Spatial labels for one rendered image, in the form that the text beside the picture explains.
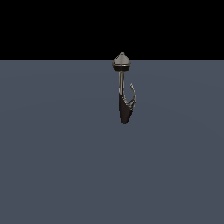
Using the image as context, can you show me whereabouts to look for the grey metal faucet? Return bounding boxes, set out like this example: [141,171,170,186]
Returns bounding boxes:
[112,52,137,125]

